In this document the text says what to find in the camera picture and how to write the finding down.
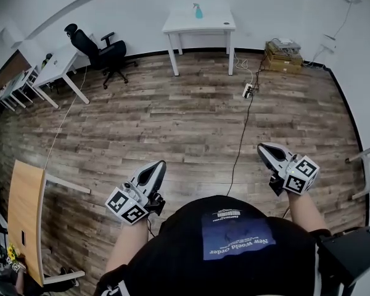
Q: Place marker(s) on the white power strip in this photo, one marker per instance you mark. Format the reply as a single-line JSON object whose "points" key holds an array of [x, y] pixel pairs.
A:
{"points": [[247, 90]]}

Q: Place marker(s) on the teal spray bottle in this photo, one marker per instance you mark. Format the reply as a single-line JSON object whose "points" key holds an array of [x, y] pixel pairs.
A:
{"points": [[198, 14]]}

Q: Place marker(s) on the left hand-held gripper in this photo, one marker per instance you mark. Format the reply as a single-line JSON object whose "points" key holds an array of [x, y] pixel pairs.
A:
{"points": [[118, 200]]}

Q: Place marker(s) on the small white desk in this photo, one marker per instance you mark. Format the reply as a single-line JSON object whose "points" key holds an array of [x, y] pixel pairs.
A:
{"points": [[17, 83]]}

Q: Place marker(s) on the person's right forearm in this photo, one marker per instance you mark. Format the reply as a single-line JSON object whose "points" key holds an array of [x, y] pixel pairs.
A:
{"points": [[305, 211]]}

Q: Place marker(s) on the white table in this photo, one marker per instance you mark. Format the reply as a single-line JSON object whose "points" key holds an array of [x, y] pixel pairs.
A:
{"points": [[185, 20]]}

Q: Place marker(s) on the brown cardboard box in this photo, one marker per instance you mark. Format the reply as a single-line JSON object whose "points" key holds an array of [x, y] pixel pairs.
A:
{"points": [[282, 62]]}

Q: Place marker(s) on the white wall socket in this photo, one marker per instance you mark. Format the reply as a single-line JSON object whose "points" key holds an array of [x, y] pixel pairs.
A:
{"points": [[330, 43]]}

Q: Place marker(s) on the yellow flowers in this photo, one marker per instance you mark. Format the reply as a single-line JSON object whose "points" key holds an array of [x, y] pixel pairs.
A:
{"points": [[12, 253]]}

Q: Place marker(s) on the person's left forearm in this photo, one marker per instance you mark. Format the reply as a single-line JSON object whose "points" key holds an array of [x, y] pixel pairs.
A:
{"points": [[126, 245]]}

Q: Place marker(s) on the wooden table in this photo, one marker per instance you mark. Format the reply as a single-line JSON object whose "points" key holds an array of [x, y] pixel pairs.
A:
{"points": [[27, 211]]}

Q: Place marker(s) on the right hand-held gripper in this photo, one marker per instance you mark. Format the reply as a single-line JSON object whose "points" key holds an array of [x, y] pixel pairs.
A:
{"points": [[302, 174]]}

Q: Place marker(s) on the black mounted device box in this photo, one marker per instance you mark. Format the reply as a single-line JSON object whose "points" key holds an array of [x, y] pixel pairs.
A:
{"points": [[348, 251]]}

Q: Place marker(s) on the black office chair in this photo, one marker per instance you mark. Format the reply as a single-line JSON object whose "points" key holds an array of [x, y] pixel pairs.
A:
{"points": [[86, 46]]}

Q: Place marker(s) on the black printed t-shirt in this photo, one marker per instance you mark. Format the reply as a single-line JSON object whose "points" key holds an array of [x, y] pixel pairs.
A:
{"points": [[172, 257]]}

